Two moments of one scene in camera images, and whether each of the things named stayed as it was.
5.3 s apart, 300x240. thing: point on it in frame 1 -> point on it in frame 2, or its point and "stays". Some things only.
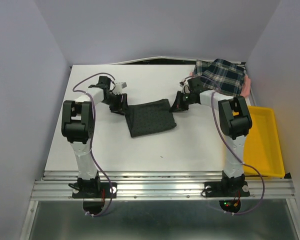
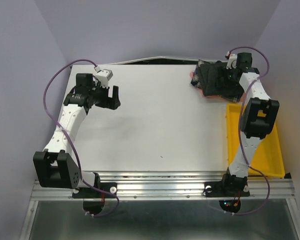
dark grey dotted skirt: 150,117 -> 210,86
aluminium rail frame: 158,185 stays
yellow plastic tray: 262,149 stays
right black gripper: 178,106 -> 222,71
